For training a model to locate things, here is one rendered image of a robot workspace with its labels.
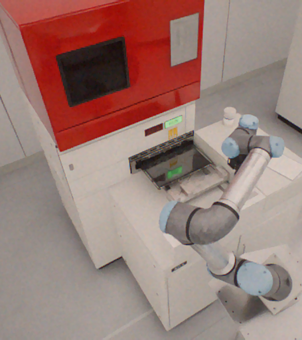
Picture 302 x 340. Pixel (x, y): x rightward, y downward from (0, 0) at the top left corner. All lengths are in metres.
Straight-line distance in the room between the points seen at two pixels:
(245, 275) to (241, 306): 0.24
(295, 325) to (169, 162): 1.03
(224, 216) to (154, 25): 0.90
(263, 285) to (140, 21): 1.15
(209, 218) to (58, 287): 1.78
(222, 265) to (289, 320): 0.39
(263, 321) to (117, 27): 1.34
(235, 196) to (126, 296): 1.58
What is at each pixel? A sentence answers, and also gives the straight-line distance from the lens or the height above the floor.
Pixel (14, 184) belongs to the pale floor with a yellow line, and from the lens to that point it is 3.46.
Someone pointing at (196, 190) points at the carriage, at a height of 0.88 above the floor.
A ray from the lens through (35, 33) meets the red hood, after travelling 1.40.
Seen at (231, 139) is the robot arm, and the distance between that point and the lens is 1.31.
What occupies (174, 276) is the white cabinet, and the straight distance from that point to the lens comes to 1.77.
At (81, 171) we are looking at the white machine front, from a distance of 1.85.
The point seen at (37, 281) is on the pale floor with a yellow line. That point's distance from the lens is 2.75.
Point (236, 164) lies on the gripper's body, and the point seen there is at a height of 1.24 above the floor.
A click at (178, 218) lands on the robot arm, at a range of 1.10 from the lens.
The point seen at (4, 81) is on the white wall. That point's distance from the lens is 3.15.
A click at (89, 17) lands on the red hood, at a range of 1.45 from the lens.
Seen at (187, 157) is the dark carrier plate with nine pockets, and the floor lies 0.90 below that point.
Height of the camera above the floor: 2.27
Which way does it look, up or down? 44 degrees down
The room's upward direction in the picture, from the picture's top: 4 degrees counter-clockwise
